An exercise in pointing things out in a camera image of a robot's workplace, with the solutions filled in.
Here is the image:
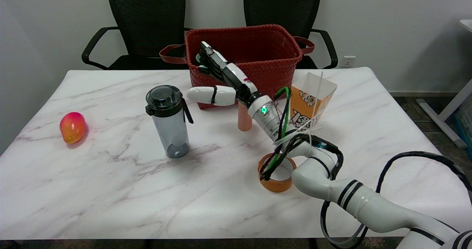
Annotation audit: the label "white side desk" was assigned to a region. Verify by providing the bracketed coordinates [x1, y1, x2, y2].
[416, 19, 472, 149]

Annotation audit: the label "black wrist cable bundle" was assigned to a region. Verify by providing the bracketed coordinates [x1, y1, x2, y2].
[259, 130, 344, 181]

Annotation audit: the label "black mesh office chair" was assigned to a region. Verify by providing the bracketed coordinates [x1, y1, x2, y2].
[81, 0, 192, 70]
[243, 0, 339, 69]

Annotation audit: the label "black looping arm cable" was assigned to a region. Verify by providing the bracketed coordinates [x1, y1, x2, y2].
[320, 151, 472, 249]

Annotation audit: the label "white zip ties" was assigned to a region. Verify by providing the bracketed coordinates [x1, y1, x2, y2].
[273, 71, 326, 147]

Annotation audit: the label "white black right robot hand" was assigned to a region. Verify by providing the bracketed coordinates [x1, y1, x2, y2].
[187, 41, 264, 108]

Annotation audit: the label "orange popcorn box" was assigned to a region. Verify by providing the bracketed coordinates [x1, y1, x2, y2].
[284, 72, 338, 138]

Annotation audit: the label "pink wooden cylinder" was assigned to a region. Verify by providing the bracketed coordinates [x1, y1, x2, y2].
[237, 101, 253, 132]

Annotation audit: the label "orange tape roll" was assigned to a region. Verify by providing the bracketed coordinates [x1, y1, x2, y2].
[257, 153, 298, 193]

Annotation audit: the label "green cable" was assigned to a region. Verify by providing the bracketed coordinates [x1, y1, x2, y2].
[263, 86, 292, 176]

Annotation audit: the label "red woven basket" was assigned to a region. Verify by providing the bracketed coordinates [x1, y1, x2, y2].
[159, 24, 316, 110]

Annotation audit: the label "red yellow toy mango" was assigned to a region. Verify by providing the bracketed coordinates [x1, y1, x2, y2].
[60, 112, 87, 144]

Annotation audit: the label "black lidded grey water bottle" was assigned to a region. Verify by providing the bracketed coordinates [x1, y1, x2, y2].
[145, 85, 194, 159]

